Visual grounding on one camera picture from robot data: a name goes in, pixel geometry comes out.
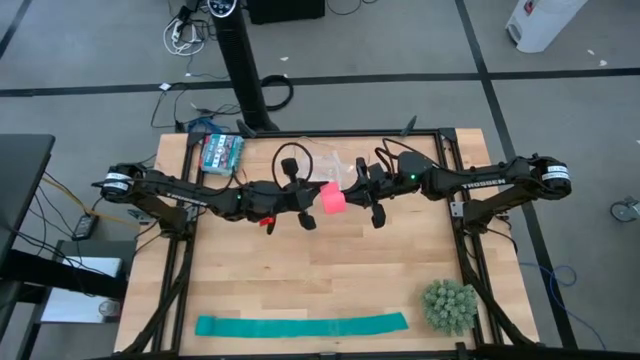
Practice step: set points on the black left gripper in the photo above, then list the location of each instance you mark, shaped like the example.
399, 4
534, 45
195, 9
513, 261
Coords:
275, 200

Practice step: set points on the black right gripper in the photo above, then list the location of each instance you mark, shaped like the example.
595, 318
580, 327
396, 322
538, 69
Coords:
382, 185

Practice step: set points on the pink elastic bandage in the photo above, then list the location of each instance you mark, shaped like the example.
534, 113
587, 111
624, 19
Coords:
333, 200

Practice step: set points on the clear plastic bag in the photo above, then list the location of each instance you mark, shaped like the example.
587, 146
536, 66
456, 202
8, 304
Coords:
330, 167

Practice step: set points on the clear plastic bin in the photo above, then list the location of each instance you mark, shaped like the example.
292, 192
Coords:
305, 150

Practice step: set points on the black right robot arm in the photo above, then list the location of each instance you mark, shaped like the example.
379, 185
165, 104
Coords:
480, 181

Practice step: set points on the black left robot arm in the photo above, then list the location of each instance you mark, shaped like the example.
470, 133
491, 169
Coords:
165, 192

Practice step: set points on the green elastic bandage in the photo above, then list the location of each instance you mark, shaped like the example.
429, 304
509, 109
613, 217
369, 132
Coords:
300, 326

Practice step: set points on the red clip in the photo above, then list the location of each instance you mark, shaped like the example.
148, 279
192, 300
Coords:
266, 221

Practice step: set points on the teal printed box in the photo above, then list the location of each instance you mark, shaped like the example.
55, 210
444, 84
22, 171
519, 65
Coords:
222, 154

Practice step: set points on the green artificial plant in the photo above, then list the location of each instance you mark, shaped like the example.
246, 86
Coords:
450, 307

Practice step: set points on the black cabinet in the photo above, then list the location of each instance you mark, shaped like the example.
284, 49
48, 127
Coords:
285, 10

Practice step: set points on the white power strip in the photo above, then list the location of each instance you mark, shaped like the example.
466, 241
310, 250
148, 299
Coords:
176, 32

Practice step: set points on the black power adapter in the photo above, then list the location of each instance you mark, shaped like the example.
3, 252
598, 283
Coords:
85, 227

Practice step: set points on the glass jar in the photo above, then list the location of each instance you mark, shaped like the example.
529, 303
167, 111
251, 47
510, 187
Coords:
109, 308

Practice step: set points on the caster wheel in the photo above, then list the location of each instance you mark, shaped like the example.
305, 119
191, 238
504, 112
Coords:
622, 212

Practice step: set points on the white shelf board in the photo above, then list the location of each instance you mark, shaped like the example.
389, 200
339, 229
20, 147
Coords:
65, 310

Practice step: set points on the black desk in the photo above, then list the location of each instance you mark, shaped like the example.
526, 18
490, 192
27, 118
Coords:
20, 175

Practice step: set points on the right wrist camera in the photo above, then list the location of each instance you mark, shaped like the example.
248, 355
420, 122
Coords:
361, 166

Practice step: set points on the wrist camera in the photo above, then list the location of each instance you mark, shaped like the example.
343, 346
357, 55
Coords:
361, 166
289, 166

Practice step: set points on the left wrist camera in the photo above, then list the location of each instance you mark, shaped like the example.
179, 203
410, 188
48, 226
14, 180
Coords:
289, 166

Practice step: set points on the black aluminium table frame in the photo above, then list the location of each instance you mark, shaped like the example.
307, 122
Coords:
350, 133

